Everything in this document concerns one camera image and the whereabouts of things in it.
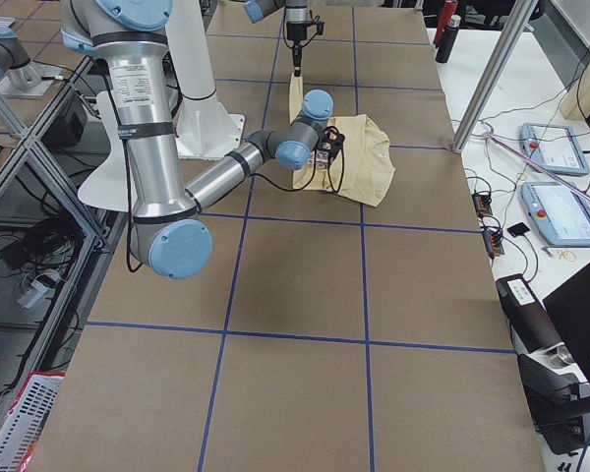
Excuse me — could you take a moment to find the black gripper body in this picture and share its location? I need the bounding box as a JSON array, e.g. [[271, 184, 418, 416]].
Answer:
[[285, 17, 325, 53], [315, 126, 345, 165]]

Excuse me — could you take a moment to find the cream long-sleeve graphic shirt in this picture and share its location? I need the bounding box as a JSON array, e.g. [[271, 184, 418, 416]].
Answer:
[[287, 73, 397, 209]]

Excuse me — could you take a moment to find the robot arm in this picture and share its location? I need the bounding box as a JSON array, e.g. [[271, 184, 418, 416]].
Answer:
[[244, 0, 325, 78], [61, 1, 333, 279]]

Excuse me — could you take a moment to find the black water bottle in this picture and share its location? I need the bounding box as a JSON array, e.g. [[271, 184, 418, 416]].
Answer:
[[435, 15, 461, 64]]

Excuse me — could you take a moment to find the red water bottle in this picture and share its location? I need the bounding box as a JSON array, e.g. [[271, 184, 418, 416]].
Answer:
[[433, 0, 458, 47]]

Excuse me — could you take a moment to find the orange terminal board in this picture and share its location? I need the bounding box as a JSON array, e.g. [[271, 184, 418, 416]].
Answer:
[[472, 192, 493, 217]]

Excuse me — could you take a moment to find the white reacher grabber stick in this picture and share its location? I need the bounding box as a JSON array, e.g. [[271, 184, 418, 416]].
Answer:
[[475, 122, 590, 213]]

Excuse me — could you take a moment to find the small black square pad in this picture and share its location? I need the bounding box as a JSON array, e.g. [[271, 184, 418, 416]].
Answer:
[[506, 222, 530, 238]]

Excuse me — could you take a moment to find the upper blue teach pendant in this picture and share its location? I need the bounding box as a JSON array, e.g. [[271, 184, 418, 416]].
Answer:
[[519, 122, 590, 177]]

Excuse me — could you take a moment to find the blue teach pendant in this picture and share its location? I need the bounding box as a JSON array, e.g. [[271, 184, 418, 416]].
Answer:
[[520, 182, 590, 248], [519, 122, 590, 177]]

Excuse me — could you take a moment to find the white curved plastic chair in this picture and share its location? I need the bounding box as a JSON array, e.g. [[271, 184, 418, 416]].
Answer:
[[78, 91, 129, 212]]

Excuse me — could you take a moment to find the lower blue teach pendant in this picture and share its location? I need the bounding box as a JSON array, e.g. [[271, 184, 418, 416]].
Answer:
[[520, 182, 590, 248]]

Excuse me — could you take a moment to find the black box white label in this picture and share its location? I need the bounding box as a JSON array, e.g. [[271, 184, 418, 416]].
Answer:
[[496, 274, 561, 352]]

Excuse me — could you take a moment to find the black monitor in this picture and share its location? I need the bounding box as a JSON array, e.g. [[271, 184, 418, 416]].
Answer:
[[543, 263, 590, 382]]

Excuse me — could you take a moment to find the white perforated basket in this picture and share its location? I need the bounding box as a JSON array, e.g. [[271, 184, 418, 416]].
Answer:
[[0, 372, 65, 471]]

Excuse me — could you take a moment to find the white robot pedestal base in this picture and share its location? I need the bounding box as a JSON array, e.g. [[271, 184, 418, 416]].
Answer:
[[165, 0, 245, 160]]

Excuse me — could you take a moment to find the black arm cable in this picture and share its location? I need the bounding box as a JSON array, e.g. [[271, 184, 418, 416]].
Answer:
[[125, 132, 348, 274]]

